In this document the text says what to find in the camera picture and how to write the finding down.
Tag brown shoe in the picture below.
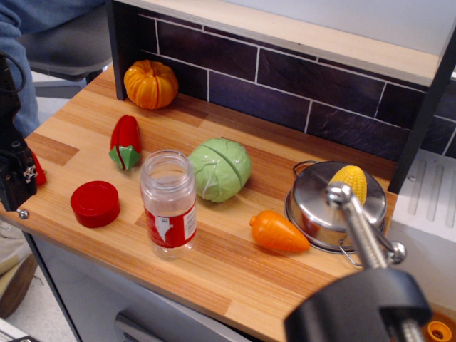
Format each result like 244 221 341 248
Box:
1 254 38 319

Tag grey office chair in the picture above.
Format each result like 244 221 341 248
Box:
19 5 112 99

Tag red toy chili pepper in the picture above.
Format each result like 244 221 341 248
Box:
108 115 142 170

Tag red plastic cap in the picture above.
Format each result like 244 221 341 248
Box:
71 180 120 228

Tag yellow toy corn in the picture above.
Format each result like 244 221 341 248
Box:
328 165 368 205

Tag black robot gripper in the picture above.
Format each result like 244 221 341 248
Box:
1 54 37 212

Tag clear plastic jar red label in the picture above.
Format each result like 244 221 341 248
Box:
140 150 197 260

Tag orange toy pumpkin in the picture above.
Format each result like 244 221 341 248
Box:
123 60 179 110

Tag person in blue jeans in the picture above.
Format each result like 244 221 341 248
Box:
1 0 104 137

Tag wooden top shelf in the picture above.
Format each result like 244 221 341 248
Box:
129 1 442 86

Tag black clamp with steel screw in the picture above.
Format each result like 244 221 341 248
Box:
284 182 432 341

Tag green toy cabbage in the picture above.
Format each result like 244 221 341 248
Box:
189 138 252 203

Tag white toy sink drainboard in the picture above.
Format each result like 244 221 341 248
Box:
390 150 455 242

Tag red toy piece behind gripper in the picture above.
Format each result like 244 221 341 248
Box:
32 152 47 186

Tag orange toy carrot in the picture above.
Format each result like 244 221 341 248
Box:
249 210 310 252

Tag orange round knob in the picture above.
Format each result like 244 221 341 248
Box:
422 312 455 342

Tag small steel pot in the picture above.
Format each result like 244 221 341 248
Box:
284 160 388 267

